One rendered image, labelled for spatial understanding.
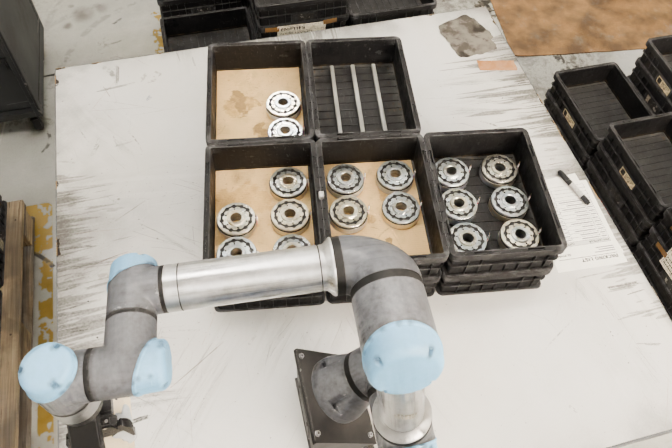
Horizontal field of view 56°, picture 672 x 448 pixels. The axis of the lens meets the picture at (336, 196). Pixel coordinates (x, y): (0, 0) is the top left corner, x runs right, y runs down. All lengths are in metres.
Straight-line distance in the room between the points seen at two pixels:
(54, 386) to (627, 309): 1.47
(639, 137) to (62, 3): 2.95
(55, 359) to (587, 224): 1.53
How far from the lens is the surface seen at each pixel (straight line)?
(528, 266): 1.73
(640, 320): 1.93
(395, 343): 0.90
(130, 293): 1.00
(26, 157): 3.16
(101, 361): 0.96
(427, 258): 1.56
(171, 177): 2.00
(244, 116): 1.95
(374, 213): 1.73
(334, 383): 1.43
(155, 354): 0.95
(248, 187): 1.78
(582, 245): 1.98
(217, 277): 0.99
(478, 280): 1.75
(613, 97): 3.08
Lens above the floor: 2.27
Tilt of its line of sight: 55 degrees down
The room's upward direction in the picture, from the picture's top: 3 degrees clockwise
